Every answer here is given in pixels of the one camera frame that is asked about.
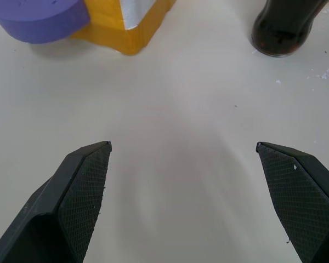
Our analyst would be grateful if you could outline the yellow box with silver patch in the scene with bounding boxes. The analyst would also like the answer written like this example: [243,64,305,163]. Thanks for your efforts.
[68,0,178,56]

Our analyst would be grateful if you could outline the dark cola bottle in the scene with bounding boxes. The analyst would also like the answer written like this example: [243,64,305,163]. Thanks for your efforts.
[251,0,329,58]

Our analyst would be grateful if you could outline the purple round block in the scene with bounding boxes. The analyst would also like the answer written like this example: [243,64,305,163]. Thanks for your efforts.
[0,0,90,44]

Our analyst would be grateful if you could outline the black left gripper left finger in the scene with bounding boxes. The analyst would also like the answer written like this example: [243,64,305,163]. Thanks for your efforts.
[0,140,112,263]

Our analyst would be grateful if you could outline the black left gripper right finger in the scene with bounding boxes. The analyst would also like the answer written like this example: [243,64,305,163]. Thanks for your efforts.
[256,141,329,263]

